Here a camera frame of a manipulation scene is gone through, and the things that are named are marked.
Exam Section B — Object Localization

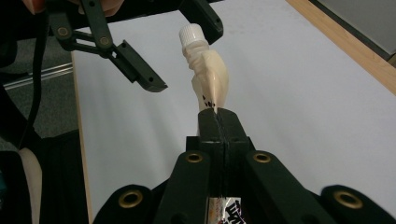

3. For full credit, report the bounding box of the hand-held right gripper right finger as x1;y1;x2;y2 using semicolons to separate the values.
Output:
218;107;256;201

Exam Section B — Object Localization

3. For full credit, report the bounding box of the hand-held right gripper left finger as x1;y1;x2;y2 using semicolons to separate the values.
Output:
186;107;225;198

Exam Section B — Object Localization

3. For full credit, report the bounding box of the white-capped spouted sauce pouch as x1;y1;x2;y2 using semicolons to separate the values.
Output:
178;22;248;224

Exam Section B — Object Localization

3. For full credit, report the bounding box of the white table mat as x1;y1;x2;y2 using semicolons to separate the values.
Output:
72;0;396;224

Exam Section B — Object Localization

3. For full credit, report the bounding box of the wooden table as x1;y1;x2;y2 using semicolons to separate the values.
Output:
70;0;396;224

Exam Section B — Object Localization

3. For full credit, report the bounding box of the aluminium floor rail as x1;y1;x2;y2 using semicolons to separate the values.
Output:
2;62;75;91

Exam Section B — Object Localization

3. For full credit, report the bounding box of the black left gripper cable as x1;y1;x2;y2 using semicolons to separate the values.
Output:
18;11;50;151

